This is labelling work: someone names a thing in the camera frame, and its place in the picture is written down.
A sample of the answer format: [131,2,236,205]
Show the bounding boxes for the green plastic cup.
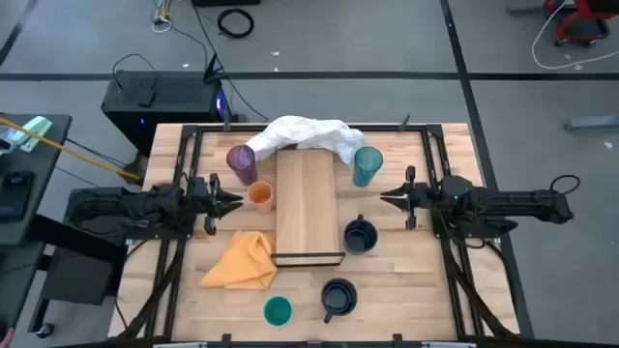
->
[263,295,293,327]

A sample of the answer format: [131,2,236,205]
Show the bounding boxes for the black desk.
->
[0,113,74,247]

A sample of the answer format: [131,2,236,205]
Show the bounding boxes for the black metal stand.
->
[27,215,130,335]

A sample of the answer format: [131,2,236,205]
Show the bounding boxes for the black wifi antenna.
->
[202,52,229,84]

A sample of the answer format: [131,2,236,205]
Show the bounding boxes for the white cloth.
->
[245,115,367,166]

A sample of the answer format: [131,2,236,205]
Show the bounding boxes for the yellow waffle cloth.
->
[199,230,280,291]

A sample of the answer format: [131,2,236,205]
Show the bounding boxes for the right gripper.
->
[380,165,439,231]

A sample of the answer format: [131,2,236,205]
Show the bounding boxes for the mint green stapler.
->
[9,116,53,154]

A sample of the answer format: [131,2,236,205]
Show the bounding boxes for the black smartphone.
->
[0,170,36,224]

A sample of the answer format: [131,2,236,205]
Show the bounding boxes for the yellow cable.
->
[0,117,142,183]

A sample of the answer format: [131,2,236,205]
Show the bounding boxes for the dark blue enamel mug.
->
[320,277,359,325]
[343,214,379,255]

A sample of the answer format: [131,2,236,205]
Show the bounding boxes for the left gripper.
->
[187,172,245,237]

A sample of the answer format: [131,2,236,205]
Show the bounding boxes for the black computer tower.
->
[101,71,234,157]

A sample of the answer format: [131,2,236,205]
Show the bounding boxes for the coiled black cable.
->
[217,8,255,40]

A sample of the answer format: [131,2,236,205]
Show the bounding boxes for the black metal wire rack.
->
[271,149,346,268]

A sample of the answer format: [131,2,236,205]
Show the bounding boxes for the black floor cable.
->
[191,0,270,123]

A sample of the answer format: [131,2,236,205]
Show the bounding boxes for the white floor cable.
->
[531,0,619,71]

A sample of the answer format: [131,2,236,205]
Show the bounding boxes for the black aluminium rig frame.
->
[115,123,522,345]

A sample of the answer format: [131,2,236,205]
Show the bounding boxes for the purple plastic tumbler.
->
[225,144,258,187]

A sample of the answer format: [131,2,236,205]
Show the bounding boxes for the teal faceted tumbler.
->
[353,146,384,188]

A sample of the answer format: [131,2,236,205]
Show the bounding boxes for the grey metal floor bar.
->
[564,114,619,131]

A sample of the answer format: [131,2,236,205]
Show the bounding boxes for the orange plastic cup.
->
[248,181,275,215]

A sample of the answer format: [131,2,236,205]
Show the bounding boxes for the red chair base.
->
[544,0,619,48]

